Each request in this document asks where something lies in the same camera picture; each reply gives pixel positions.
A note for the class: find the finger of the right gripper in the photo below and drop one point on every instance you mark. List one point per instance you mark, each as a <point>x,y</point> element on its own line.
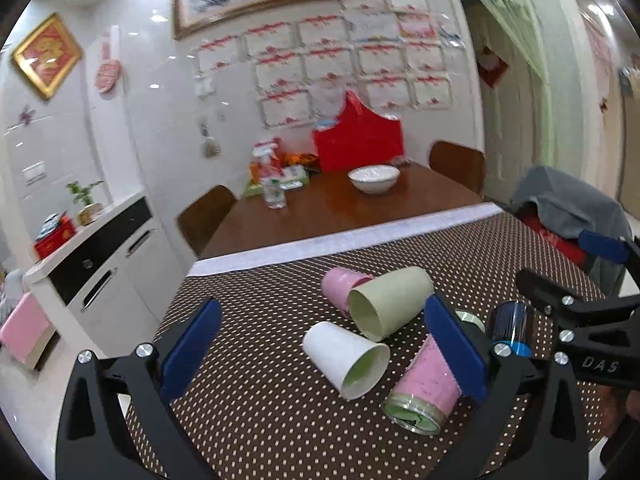
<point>612,320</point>
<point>620,250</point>

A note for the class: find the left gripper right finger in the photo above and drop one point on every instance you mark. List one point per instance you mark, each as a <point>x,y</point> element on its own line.
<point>529,422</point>

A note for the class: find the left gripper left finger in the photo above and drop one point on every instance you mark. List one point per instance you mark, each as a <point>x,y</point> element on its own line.
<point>93,439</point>

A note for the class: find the beige green cup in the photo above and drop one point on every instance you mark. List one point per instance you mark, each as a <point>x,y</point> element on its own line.
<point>386,304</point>

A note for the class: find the white paper cup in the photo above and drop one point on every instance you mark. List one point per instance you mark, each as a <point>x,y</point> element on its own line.
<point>351,363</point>

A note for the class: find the small pink cup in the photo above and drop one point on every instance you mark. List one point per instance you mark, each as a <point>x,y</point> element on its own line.
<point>337,284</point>

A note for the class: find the person's right hand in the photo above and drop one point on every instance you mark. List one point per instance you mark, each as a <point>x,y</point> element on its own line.
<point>615,404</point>

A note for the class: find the red CAT cushion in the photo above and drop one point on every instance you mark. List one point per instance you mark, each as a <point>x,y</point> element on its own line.
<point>569,248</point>

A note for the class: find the grey jacket on chair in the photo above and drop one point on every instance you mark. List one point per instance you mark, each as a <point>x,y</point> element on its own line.
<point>567,206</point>

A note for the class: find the pink green glass jar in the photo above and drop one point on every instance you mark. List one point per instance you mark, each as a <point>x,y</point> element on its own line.
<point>426,393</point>

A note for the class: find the pink stool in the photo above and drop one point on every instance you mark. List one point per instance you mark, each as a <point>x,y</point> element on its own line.
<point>27,332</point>

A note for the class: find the white black sideboard cabinet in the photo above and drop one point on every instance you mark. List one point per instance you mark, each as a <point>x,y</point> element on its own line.
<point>110,285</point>

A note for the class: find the right brown wooden chair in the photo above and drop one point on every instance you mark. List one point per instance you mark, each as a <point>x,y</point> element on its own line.
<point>459,163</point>

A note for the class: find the brown wooden chair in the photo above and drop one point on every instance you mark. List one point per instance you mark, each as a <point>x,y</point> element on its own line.
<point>199,221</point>
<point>459,163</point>

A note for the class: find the red diamond door decoration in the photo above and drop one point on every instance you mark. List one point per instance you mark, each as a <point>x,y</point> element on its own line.
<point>491,67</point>

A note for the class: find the red box on sideboard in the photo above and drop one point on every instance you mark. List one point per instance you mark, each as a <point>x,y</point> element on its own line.
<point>55,231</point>

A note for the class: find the small green potted plant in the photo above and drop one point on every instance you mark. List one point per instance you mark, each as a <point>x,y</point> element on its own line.
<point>82,196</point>

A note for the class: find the brown polka dot tablecloth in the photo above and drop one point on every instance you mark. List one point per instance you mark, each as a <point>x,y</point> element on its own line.
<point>258,407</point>

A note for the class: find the white ceramic bowl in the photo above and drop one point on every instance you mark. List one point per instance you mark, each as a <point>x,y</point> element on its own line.
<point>374,179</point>

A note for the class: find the left brown wooden chair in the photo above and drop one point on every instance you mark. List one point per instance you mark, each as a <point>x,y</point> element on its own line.
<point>199,221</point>

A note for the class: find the red gift bag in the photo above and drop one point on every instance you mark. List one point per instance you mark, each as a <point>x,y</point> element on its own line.
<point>358,137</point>

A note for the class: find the green door curtain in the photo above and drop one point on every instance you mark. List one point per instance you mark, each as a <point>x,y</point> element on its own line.
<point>518,19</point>

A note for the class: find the green tray with items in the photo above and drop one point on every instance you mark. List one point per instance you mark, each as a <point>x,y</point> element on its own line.
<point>292,177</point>

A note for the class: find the clear spray bottle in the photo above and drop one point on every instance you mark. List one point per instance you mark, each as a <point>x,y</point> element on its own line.
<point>269,172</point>

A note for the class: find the gold framed red picture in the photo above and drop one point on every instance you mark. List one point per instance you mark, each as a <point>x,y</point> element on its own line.
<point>47,55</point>

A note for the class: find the hanging brush on wall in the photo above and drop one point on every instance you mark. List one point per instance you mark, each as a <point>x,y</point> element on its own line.
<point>210,147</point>

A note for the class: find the round red wall ornament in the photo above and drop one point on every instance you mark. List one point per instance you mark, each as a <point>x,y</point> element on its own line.
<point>110,65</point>

